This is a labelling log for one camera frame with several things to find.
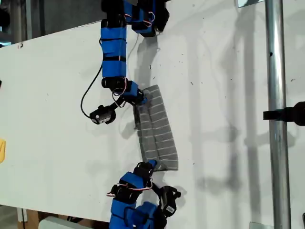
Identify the grey striped towel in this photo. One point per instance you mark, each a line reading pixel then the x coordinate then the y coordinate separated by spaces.
pixel 162 133

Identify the black clamp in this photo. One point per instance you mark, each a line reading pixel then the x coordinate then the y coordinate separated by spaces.
pixel 293 114

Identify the black round object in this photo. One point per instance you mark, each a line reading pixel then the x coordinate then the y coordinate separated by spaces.
pixel 3 16

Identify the steel post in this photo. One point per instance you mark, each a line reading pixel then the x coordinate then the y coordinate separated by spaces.
pixel 276 71

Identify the white box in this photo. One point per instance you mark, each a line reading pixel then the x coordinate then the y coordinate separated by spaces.
pixel 54 224

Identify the yellow object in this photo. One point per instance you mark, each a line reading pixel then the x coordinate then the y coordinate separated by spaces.
pixel 2 150

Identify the black camera stalk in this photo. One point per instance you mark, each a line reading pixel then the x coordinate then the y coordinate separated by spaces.
pixel 118 103
pixel 157 188

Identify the wooden table leg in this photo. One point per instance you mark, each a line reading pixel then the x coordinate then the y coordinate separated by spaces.
pixel 32 219

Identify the black camera box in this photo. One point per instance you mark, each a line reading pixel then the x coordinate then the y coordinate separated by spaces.
pixel 101 117
pixel 170 205

